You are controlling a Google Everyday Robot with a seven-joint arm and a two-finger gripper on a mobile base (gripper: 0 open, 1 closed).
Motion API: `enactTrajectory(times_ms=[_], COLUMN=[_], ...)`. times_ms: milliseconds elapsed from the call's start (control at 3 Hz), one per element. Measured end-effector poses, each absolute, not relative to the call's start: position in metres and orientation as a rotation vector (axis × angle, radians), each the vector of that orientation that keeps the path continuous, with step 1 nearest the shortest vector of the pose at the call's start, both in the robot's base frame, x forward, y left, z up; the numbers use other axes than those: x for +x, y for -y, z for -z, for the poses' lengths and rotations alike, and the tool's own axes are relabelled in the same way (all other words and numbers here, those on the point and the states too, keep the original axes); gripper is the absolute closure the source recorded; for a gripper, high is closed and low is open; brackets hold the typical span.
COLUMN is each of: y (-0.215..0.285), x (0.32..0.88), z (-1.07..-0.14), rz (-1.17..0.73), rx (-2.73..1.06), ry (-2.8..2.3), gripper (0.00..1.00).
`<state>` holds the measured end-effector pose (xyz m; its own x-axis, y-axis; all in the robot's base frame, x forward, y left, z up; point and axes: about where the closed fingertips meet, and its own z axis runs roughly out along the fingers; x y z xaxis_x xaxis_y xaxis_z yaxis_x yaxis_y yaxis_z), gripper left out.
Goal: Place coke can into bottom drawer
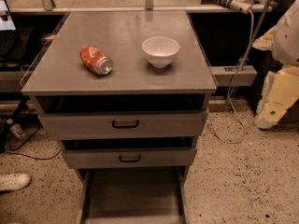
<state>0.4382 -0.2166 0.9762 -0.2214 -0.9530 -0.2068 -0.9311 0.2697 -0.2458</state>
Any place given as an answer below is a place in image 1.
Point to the white ceramic bowl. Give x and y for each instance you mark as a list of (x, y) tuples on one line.
[(160, 51)]

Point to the white power strip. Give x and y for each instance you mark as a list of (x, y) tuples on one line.
[(238, 5)]

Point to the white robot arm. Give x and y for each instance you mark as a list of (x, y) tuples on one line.
[(285, 48)]

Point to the middle drawer with black handle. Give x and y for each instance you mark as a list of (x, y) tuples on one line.
[(129, 152)]

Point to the open bottom drawer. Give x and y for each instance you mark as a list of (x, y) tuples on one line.
[(151, 195)]

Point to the top drawer with black handle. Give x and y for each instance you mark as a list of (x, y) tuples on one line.
[(123, 116)]

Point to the small plastic bottle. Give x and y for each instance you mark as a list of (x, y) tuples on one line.
[(16, 129)]

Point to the white sneaker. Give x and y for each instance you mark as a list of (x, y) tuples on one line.
[(13, 182)]

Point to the grey drawer cabinet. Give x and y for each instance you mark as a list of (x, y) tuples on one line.
[(61, 72)]

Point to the laptop screen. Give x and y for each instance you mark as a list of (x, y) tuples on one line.
[(6, 22)]

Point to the grey metal bracket box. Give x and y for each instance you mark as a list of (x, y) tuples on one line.
[(229, 75)]

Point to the drawer with black handle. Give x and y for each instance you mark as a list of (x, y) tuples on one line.
[(123, 116), (129, 152)]

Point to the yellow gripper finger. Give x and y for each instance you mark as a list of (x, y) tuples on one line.
[(280, 92), (265, 41)]

